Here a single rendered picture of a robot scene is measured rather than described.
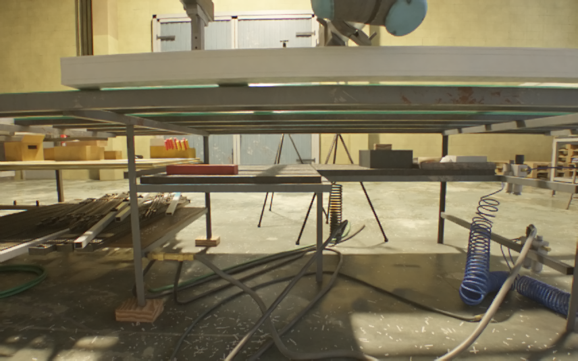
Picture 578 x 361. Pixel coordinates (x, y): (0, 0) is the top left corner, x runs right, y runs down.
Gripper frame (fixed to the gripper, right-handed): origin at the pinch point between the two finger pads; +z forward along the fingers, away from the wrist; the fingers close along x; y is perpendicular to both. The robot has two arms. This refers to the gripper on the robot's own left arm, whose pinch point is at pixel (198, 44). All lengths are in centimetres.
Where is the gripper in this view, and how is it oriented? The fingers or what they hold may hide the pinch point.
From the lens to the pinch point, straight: 83.6
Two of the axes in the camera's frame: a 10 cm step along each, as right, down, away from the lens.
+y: -10.0, 0.0, 0.5
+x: -0.5, 1.0, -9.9
